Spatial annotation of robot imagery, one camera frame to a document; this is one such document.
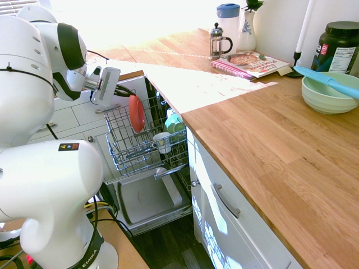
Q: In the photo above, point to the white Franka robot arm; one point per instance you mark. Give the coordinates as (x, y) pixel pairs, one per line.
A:
(42, 173)

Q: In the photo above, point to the green striped mug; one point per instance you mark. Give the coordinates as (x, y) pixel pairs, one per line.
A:
(174, 124)

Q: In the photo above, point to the black candle holder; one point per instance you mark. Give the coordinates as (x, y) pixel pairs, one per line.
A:
(295, 70)

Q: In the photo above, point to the round metal cabinet knob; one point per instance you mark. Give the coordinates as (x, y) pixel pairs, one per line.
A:
(90, 138)
(194, 183)

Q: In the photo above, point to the red round stop knob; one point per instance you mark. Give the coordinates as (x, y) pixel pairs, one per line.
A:
(29, 258)

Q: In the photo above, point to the pink plastic plate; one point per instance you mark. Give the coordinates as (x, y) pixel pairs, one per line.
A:
(136, 113)

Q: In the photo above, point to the black Vega protein tub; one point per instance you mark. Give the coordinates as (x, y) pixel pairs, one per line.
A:
(336, 50)

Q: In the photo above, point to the pizza cookbook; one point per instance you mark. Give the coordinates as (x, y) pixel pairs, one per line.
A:
(256, 63)

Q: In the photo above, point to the white water jug blue lid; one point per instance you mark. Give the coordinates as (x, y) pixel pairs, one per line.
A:
(227, 22)

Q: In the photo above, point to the white vase blue flowers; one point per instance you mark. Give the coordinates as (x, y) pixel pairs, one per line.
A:
(246, 33)

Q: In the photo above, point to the light blue plastic knife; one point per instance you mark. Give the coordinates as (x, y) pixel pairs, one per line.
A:
(322, 79)

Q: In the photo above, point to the steel dishwasher door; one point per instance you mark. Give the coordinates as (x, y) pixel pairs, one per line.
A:
(148, 199)

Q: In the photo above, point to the white mug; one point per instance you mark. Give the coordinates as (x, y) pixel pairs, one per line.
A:
(170, 112)
(164, 141)

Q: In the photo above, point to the tall white candle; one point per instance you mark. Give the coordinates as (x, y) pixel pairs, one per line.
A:
(304, 28)

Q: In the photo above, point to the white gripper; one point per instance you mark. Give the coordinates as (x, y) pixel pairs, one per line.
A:
(106, 87)

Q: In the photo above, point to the pale green bowl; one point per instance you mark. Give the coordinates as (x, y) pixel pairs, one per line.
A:
(322, 98)

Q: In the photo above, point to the glass French press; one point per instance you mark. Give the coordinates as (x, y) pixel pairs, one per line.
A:
(217, 42)

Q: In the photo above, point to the green leafy plant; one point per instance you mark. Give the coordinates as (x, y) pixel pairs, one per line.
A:
(253, 4)

